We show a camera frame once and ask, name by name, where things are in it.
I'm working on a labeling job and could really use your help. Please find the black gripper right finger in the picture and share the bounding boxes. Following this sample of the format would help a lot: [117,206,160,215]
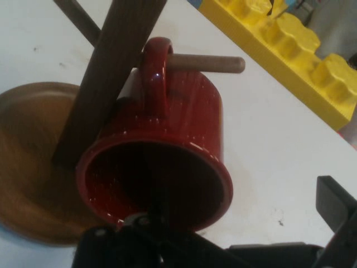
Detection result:
[315,174,357,268]

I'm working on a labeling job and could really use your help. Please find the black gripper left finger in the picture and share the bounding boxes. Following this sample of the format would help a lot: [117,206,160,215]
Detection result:
[71,203,243,268]

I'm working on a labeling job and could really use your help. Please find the dark red ceramic mug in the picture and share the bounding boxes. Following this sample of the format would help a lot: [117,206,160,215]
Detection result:
[75,37,234,232]

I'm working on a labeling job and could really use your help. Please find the wooden mug tree stand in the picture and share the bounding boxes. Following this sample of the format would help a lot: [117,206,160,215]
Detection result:
[0,0,246,247]

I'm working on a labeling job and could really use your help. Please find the large yellow toy brick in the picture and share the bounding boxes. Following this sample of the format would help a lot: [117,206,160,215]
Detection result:
[197,0,357,132]

